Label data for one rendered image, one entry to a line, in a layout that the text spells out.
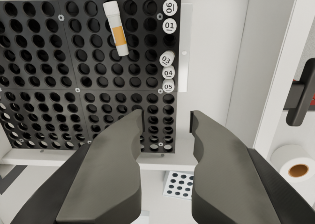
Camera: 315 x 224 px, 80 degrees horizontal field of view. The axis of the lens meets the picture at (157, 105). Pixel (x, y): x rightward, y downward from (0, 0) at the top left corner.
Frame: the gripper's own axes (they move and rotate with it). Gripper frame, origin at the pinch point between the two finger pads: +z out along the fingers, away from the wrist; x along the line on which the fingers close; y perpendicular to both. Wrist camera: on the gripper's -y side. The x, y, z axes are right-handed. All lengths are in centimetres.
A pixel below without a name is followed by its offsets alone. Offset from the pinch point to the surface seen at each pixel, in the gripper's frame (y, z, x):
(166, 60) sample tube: -2.1, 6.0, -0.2
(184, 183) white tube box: 28.5, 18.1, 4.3
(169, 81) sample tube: 0.2, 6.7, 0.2
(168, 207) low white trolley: 42.4, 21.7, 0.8
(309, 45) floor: 13, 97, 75
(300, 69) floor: 26, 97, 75
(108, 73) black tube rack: -0.2, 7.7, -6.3
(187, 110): 7.5, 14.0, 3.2
